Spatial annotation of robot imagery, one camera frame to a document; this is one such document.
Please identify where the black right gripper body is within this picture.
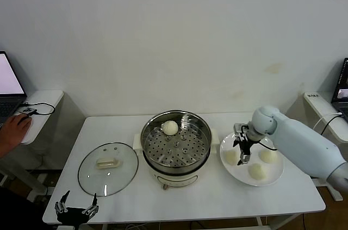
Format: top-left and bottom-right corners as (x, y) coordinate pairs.
(239, 136), (253, 156)

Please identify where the perforated stainless steamer basket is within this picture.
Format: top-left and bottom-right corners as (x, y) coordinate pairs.
(140, 109), (212, 173)

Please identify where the cream electric cooker pot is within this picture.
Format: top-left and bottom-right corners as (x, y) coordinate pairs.
(133, 128), (220, 190)

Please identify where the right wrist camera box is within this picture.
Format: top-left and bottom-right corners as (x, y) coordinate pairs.
(234, 122), (252, 136)

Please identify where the white side desk rounded corner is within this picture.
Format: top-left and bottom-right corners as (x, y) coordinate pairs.
(0, 90), (65, 201)

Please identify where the white flat cable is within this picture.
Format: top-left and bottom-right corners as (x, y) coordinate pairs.
(312, 113), (342, 133)

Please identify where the white side desk with label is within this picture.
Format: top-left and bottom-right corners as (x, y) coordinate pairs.
(303, 91), (348, 202)

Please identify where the person's bare hand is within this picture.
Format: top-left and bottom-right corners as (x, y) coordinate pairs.
(0, 114), (32, 159)

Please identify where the black cable with adapter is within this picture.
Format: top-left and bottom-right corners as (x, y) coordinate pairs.
(320, 115), (343, 135)

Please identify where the round glass pot lid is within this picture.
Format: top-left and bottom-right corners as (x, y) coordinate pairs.
(77, 142), (139, 197)

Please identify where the thin black hub cable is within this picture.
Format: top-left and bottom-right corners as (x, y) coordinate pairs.
(21, 102), (57, 116)

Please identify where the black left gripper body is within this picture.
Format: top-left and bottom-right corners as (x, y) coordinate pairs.
(57, 207), (92, 225)

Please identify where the round white plate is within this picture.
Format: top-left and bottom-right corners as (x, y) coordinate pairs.
(219, 131), (285, 187)

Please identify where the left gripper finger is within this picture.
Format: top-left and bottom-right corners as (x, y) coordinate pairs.
(54, 190), (71, 214)
(83, 192), (100, 216)

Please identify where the black laptop with slim bezel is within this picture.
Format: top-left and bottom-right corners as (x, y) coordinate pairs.
(0, 50), (28, 125)

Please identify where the black laptop with dark screen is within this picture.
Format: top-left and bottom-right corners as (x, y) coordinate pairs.
(330, 58), (348, 121)

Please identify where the white steamed baozi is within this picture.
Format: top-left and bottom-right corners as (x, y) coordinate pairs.
(162, 120), (179, 136)
(248, 163), (269, 181)
(226, 150), (239, 165)
(259, 150), (278, 164)

